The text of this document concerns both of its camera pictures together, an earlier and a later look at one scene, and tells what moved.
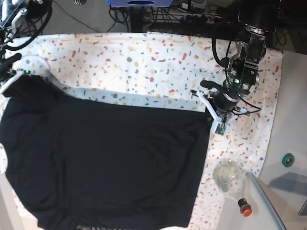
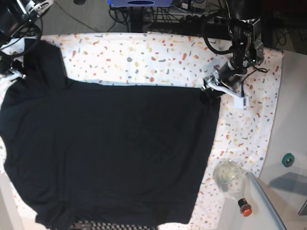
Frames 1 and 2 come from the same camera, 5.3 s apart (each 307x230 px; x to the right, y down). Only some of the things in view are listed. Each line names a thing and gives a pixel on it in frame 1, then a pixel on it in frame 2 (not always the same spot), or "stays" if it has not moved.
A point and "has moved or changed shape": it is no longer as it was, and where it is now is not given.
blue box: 141,3 stays
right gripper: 224,102 → 230,74
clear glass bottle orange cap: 229,175 stays
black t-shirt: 86,163 has moved or changed shape
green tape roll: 288,160 stays
